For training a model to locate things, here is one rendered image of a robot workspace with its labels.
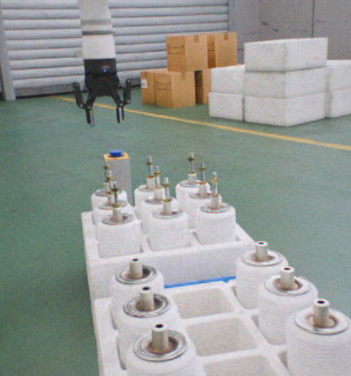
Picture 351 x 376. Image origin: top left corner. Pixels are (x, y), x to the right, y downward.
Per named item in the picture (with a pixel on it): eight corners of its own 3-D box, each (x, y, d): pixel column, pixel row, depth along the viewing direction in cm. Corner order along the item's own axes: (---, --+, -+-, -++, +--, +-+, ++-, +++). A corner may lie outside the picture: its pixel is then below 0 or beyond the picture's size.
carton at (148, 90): (167, 99, 557) (165, 68, 549) (180, 101, 538) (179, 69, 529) (141, 102, 541) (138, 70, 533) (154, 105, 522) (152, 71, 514)
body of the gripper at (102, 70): (84, 56, 126) (89, 99, 128) (121, 54, 129) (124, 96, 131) (77, 54, 133) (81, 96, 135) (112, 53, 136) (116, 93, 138)
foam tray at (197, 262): (95, 339, 128) (88, 265, 123) (86, 270, 165) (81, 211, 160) (258, 313, 135) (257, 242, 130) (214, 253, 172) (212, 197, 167)
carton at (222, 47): (236, 65, 526) (236, 31, 518) (216, 68, 514) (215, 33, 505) (217, 65, 550) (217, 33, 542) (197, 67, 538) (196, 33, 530)
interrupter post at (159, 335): (153, 354, 76) (152, 331, 75) (150, 344, 78) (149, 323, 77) (170, 351, 77) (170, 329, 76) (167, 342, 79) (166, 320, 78)
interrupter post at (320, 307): (316, 328, 81) (316, 307, 80) (309, 320, 83) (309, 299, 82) (332, 326, 81) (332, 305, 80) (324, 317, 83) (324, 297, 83)
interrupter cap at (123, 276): (117, 289, 95) (117, 285, 95) (112, 271, 103) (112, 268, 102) (160, 283, 97) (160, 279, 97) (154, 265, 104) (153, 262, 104)
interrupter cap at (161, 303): (126, 323, 84) (125, 319, 84) (120, 300, 91) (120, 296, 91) (175, 315, 86) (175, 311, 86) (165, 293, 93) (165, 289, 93)
